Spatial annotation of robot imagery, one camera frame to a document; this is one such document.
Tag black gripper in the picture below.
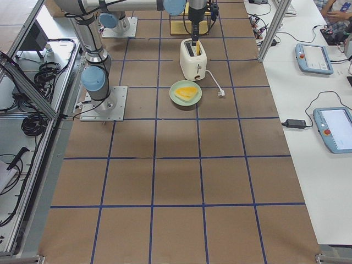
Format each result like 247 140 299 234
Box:
188 7 206 46

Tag white two-slot toaster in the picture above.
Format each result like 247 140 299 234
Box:
180 38 207 81

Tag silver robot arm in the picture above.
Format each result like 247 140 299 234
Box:
56 1 185 121
188 0 207 47

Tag yellow bread slice in toaster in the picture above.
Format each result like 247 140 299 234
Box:
196 41 201 56

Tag light green plate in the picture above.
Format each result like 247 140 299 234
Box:
169 80 202 106

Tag yellow bread slice on plate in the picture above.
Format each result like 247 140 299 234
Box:
174 86 198 101

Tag far blue teach pendant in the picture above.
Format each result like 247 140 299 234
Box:
295 43 334 75

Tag blue teach pendant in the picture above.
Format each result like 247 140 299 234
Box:
313 107 351 154
295 43 334 75

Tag black power adapter brick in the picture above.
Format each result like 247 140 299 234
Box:
281 119 307 129

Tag person in background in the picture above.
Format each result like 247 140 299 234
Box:
320 0 351 33

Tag near blue teach pendant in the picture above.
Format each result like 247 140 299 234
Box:
313 107 351 154

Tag black wire basket wooden base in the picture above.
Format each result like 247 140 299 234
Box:
169 1 219 36

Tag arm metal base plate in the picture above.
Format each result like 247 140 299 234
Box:
79 86 128 122
102 17 138 39

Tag white toaster power cord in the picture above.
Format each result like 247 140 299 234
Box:
205 69 227 98

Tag aluminium frame post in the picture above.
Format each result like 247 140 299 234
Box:
257 0 291 62

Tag coiled black cables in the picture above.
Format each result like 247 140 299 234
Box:
21 113 48 138

